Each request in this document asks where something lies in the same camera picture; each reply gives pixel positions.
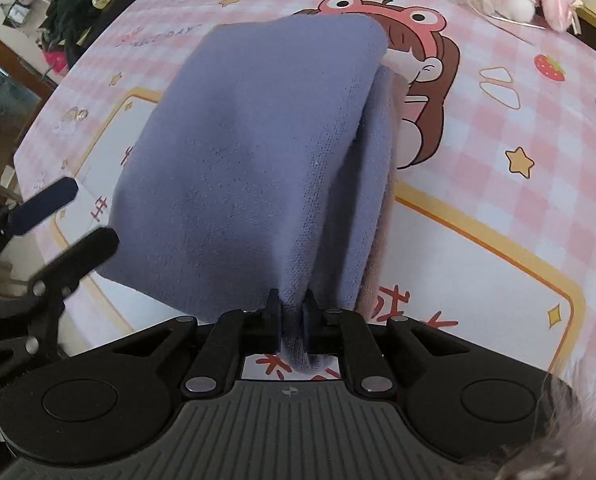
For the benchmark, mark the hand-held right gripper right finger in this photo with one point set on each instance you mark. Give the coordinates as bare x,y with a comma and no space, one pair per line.
306,317

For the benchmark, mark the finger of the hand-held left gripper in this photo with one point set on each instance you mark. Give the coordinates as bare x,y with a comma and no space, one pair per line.
78,257
43,205

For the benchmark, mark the purple and brown sweater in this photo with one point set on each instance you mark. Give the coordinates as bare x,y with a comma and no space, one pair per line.
253,160

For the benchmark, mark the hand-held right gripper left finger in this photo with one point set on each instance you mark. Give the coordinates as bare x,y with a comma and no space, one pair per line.
276,316

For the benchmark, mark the person's fuzzy right sleeve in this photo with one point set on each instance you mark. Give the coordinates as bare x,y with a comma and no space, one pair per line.
568,435

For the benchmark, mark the dark cloth pile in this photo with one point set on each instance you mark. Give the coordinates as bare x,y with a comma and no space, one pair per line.
73,15

